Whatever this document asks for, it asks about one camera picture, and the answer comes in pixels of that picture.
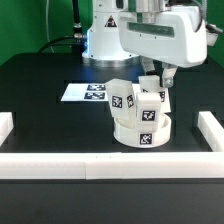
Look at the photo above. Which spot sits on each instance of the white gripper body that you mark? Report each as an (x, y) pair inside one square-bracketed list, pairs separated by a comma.
[(177, 36)]

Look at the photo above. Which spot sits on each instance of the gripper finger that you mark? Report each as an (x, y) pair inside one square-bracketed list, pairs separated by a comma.
[(168, 74), (147, 65)]

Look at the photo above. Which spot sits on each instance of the white round stool seat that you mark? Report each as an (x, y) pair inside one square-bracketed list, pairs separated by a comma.
[(143, 139)]

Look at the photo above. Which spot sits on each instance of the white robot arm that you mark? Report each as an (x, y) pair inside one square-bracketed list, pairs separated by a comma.
[(103, 43)]

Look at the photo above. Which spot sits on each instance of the white marker sheet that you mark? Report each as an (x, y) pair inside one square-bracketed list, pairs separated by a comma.
[(94, 92)]

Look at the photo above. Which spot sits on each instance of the white right fence bar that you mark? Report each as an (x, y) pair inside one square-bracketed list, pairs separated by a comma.
[(212, 130)]

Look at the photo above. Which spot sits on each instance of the white fence bar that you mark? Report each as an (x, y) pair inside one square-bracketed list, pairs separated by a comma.
[(94, 166), (212, 130), (6, 125)]

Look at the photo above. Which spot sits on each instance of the white front fence bar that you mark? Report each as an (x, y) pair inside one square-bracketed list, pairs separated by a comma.
[(94, 166)]

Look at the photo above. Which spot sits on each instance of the white left fence bar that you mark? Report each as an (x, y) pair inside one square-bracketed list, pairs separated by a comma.
[(6, 125)]

